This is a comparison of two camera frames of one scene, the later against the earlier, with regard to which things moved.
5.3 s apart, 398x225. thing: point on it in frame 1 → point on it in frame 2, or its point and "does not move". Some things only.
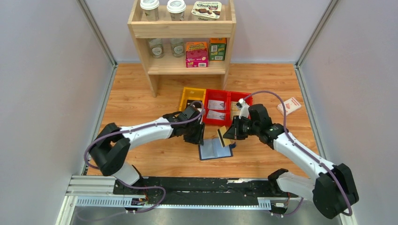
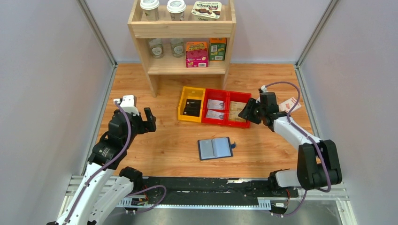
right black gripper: (233, 132) → (246, 113)
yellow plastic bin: (193, 93) does not move
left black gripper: (198, 138) → (151, 119)
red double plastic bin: (221, 106) does not move
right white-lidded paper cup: (177, 8) does not move
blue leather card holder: (212, 148) does not move
